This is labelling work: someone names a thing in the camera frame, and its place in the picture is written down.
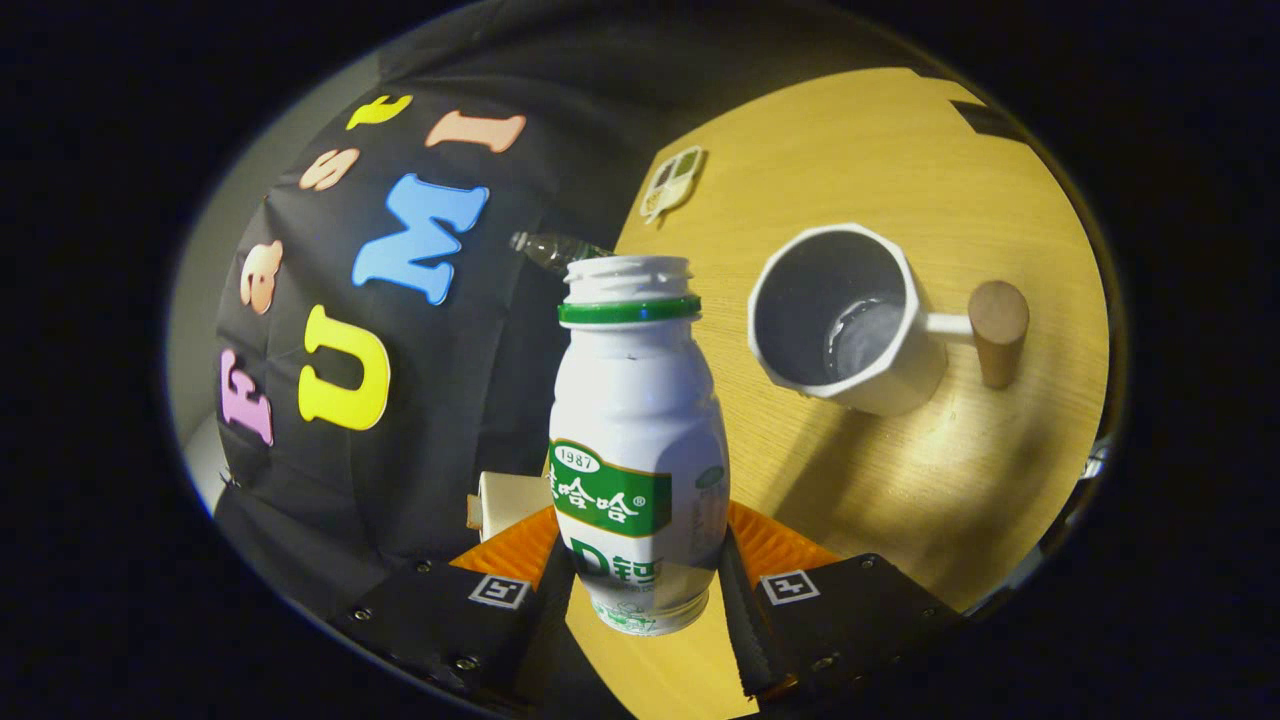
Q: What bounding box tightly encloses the white juice bottle green label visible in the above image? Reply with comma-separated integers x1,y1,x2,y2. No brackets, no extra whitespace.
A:
548,255,732,638

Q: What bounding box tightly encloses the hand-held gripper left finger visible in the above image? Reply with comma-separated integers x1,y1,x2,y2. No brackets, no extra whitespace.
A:
330,505,577,703

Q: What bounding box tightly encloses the white toaster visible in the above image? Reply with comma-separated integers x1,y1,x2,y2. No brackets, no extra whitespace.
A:
466,470,554,541

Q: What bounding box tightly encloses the clear plastic water bottle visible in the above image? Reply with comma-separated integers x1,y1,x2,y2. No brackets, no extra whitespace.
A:
510,231,616,278

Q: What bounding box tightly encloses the wooden table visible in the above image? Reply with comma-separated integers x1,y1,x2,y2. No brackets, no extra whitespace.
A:
565,67,1113,720

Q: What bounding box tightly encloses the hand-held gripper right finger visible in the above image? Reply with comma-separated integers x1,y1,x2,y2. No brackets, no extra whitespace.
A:
718,500,966,703

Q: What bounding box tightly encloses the white cup wooden handle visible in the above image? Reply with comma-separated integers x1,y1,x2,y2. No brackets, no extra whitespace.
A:
747,223,1031,418

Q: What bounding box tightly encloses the white divided snack tray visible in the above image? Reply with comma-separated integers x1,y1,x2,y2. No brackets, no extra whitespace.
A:
640,145,707,226

